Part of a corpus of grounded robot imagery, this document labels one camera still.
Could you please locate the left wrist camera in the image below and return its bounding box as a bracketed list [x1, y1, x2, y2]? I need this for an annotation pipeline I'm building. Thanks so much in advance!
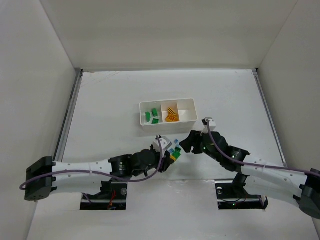
[152, 135, 172, 157]

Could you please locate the white divided plastic container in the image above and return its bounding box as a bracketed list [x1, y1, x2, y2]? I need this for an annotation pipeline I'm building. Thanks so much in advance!
[139, 98, 198, 133]

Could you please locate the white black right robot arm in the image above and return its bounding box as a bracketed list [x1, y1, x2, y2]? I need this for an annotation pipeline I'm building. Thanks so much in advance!
[180, 130, 320, 219]

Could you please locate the right aluminium rail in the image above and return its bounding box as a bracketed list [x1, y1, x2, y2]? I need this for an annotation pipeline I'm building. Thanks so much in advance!
[252, 68, 288, 167]

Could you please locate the green square lego brick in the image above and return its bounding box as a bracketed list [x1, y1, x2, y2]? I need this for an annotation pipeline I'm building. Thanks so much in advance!
[151, 118, 159, 125]

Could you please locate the yellow sloped lego brick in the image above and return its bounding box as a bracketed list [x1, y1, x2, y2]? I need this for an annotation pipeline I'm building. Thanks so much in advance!
[167, 107, 177, 116]

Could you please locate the aluminium rail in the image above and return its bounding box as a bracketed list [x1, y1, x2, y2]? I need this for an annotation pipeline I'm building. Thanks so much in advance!
[52, 68, 84, 162]
[252, 68, 288, 167]

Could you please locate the left aluminium rail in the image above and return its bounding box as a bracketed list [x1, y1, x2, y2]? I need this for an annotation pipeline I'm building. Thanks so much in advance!
[52, 68, 84, 162]

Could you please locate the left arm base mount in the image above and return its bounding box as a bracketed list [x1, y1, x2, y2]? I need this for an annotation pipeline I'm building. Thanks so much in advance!
[80, 181, 128, 211]

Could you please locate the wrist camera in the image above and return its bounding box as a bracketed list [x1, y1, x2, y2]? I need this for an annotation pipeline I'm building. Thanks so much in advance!
[152, 135, 172, 157]
[201, 117, 217, 132]

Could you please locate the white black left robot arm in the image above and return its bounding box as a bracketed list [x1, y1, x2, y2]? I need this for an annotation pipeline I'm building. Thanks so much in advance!
[19, 147, 175, 201]

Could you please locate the green lego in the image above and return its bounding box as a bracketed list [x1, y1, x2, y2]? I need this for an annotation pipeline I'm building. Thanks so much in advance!
[172, 151, 181, 160]
[151, 108, 158, 117]

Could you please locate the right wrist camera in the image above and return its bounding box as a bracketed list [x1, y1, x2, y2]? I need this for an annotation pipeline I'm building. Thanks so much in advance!
[201, 117, 217, 132]

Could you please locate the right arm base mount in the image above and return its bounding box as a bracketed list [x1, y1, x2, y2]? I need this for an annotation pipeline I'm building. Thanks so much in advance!
[215, 173, 269, 210]

